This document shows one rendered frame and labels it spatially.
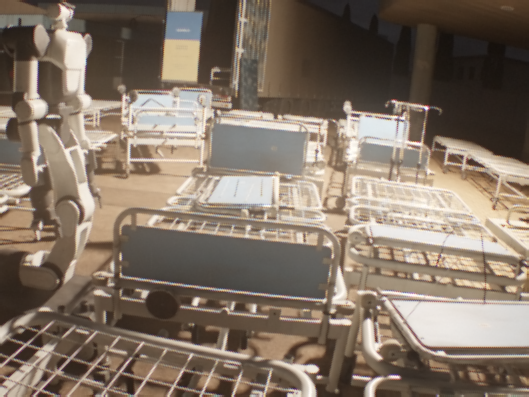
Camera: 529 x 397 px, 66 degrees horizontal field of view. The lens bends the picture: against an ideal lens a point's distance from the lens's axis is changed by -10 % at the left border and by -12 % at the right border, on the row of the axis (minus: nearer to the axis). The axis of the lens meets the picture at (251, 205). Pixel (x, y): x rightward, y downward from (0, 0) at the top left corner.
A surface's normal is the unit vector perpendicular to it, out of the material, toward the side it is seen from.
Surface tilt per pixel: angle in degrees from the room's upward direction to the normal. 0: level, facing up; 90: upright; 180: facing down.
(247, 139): 90
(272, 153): 90
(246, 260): 90
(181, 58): 90
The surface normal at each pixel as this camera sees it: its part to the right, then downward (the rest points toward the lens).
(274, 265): -0.07, 0.26
